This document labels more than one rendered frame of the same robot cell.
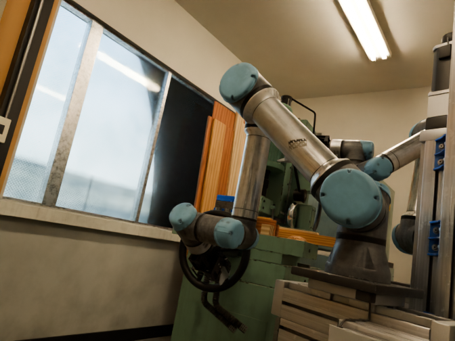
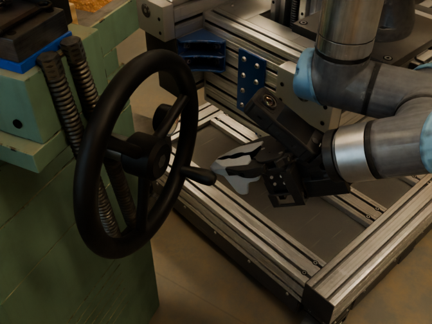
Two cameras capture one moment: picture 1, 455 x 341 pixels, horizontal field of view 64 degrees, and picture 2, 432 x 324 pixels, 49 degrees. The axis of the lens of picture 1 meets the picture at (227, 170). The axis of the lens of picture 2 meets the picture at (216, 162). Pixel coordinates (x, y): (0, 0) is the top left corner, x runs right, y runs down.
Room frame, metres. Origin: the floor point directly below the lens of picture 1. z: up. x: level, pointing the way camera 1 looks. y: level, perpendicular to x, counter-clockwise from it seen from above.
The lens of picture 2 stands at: (1.28, 0.50, 1.23)
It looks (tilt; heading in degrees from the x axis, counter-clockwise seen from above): 41 degrees down; 265
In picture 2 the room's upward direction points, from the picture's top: straight up
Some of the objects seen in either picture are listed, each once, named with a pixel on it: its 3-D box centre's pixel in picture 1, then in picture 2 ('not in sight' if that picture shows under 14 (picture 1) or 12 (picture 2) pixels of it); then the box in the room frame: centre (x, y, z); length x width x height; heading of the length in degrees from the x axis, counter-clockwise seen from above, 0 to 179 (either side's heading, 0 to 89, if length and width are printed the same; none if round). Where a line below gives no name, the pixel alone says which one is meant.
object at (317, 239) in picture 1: (268, 232); not in sight; (1.59, -0.23, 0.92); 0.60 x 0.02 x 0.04; 61
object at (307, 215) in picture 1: (303, 218); not in sight; (1.71, -0.39, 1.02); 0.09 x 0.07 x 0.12; 61
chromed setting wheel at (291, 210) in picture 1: (293, 215); not in sight; (1.68, -0.34, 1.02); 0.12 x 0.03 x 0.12; 151
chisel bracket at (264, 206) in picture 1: (260, 207); not in sight; (1.64, -0.18, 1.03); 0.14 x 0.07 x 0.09; 151
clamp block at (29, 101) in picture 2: not in sight; (29, 73); (1.47, -0.05, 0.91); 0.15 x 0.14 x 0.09; 61
